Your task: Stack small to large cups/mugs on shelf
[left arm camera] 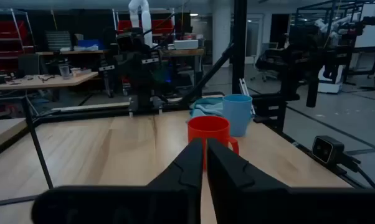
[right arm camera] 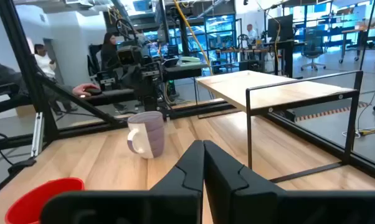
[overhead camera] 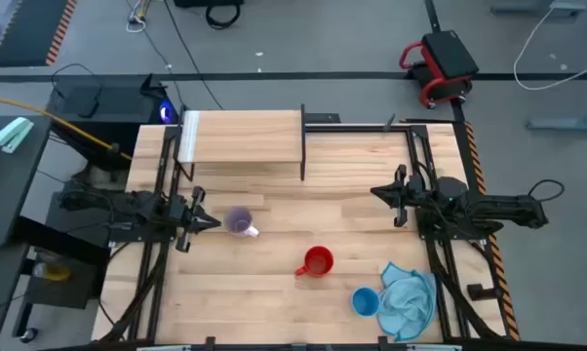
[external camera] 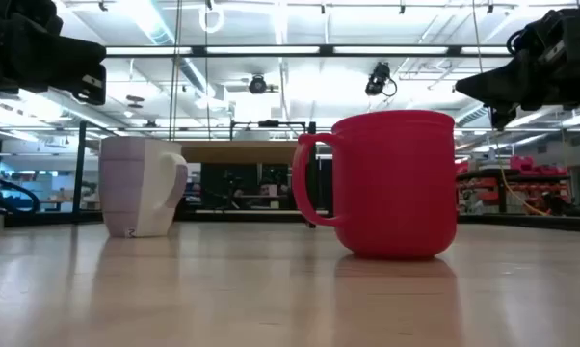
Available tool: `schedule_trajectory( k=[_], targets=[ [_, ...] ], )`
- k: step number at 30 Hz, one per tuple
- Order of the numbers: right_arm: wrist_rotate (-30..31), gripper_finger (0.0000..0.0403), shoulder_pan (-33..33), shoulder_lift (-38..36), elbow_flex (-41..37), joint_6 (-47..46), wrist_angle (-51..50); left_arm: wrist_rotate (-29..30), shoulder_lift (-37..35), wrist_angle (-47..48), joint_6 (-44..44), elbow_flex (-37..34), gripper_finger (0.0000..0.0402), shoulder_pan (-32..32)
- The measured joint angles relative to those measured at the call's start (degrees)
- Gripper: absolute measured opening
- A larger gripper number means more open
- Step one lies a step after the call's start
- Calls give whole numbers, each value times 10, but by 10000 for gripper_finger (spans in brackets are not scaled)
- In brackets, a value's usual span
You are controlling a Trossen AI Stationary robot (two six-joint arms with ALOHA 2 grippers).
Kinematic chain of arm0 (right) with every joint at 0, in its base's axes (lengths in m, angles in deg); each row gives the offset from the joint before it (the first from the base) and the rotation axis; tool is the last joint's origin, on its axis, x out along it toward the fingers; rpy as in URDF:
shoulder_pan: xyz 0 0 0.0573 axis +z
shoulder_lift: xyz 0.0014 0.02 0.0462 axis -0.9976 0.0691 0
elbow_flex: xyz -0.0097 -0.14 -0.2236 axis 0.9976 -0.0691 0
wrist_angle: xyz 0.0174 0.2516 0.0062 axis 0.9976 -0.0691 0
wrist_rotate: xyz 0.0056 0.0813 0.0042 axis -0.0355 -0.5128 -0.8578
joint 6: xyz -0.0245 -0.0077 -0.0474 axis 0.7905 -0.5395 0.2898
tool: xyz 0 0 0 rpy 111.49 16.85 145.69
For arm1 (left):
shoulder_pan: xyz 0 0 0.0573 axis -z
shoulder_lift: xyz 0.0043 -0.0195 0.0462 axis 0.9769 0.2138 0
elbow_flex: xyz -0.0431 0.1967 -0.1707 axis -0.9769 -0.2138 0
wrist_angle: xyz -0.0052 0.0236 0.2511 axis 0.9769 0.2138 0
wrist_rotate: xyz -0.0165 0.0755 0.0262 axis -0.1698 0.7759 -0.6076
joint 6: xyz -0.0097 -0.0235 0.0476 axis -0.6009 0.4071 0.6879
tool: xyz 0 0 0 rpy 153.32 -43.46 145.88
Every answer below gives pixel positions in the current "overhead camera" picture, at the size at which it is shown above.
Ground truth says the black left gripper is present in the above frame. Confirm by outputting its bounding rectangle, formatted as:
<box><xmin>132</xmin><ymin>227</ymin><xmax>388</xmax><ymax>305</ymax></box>
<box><xmin>169</xmin><ymin>186</ymin><xmax>223</xmax><ymax>254</ymax></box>

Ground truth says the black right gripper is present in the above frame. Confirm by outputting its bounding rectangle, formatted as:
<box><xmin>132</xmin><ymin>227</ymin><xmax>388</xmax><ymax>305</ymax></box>
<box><xmin>370</xmin><ymin>164</ymin><xmax>427</xmax><ymax>229</ymax></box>

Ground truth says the purple and white mug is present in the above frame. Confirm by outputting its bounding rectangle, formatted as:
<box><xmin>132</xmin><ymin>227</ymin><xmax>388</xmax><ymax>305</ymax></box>
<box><xmin>223</xmin><ymin>206</ymin><xmax>261</xmax><ymax>239</ymax></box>

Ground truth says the red plastic mug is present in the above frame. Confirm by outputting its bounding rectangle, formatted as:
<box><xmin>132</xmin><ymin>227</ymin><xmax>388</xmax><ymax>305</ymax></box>
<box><xmin>293</xmin><ymin>245</ymin><xmax>335</xmax><ymax>280</ymax></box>

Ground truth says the blue plastic cup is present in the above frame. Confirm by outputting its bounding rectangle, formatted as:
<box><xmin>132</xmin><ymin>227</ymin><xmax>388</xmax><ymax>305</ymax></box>
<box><xmin>350</xmin><ymin>286</ymin><xmax>382</xmax><ymax>318</ymax></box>

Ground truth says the wooden shelf with black posts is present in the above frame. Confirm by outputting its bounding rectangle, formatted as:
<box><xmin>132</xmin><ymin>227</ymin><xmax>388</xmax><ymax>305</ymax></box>
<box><xmin>174</xmin><ymin>102</ymin><xmax>308</xmax><ymax>182</ymax></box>

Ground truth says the light blue cloth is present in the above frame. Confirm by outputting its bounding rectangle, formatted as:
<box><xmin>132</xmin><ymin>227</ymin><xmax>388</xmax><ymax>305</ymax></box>
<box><xmin>374</xmin><ymin>261</ymin><xmax>439</xmax><ymax>343</ymax></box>

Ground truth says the black table clamp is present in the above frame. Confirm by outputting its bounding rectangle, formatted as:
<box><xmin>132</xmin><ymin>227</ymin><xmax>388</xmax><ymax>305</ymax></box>
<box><xmin>467</xmin><ymin>283</ymin><xmax>502</xmax><ymax>301</ymax></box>

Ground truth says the black computer tower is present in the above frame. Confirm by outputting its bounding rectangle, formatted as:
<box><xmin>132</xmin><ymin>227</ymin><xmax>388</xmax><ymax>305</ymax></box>
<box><xmin>46</xmin><ymin>72</ymin><xmax>180</xmax><ymax>170</ymax></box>

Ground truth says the red and black rolling stool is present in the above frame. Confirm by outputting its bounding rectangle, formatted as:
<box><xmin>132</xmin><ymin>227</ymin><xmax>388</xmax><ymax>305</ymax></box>
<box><xmin>399</xmin><ymin>29</ymin><xmax>481</xmax><ymax>110</ymax></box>

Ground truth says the orange black hazard strip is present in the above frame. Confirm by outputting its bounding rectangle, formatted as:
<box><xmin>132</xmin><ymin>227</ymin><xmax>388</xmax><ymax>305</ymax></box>
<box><xmin>463</xmin><ymin>121</ymin><xmax>522</xmax><ymax>341</ymax></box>

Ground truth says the black low cart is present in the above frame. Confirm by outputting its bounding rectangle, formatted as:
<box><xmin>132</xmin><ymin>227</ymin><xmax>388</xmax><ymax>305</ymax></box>
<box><xmin>24</xmin><ymin>243</ymin><xmax>109</xmax><ymax>311</ymax></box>

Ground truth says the yellow bottle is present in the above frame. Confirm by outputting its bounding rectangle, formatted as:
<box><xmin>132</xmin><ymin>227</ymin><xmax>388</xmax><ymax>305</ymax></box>
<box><xmin>34</xmin><ymin>262</ymin><xmax>73</xmax><ymax>283</ymax></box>

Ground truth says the grey table foot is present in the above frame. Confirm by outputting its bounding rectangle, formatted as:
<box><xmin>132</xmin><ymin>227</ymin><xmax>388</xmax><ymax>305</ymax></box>
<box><xmin>527</xmin><ymin>104</ymin><xmax>587</xmax><ymax>133</ymax></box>

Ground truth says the black side desk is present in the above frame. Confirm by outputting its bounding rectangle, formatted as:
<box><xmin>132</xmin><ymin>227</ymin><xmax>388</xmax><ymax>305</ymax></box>
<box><xmin>0</xmin><ymin>114</ymin><xmax>54</xmax><ymax>250</ymax></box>

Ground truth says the mint green stapler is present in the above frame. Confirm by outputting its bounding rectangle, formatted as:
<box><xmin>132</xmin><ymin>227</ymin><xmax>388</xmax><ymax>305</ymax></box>
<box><xmin>0</xmin><ymin>116</ymin><xmax>35</xmax><ymax>155</ymax></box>

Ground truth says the black floor mat orange edge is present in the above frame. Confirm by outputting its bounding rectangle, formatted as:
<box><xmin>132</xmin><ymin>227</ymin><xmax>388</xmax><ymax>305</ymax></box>
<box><xmin>0</xmin><ymin>0</ymin><xmax>78</xmax><ymax>68</ymax></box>

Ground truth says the black aluminium table frame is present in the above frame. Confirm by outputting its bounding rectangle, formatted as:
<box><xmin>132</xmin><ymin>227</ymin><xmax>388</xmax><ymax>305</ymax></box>
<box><xmin>96</xmin><ymin>116</ymin><xmax>522</xmax><ymax>351</ymax></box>

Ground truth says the yellow cable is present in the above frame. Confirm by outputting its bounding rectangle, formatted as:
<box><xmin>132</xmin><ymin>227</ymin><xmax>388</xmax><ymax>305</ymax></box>
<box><xmin>0</xmin><ymin>93</ymin><xmax>133</xmax><ymax>162</ymax></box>

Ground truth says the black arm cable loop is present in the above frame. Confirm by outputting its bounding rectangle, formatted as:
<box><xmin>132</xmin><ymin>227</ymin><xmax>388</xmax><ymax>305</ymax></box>
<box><xmin>527</xmin><ymin>178</ymin><xmax>566</xmax><ymax>204</ymax></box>

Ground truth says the white floor cable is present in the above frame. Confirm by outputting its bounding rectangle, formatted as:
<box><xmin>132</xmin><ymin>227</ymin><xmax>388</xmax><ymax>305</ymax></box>
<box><xmin>512</xmin><ymin>7</ymin><xmax>587</xmax><ymax>92</ymax></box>

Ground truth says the coiled black floor cable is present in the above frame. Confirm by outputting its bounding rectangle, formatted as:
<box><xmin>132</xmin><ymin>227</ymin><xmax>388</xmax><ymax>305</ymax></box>
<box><xmin>204</xmin><ymin>3</ymin><xmax>242</xmax><ymax>30</ymax></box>

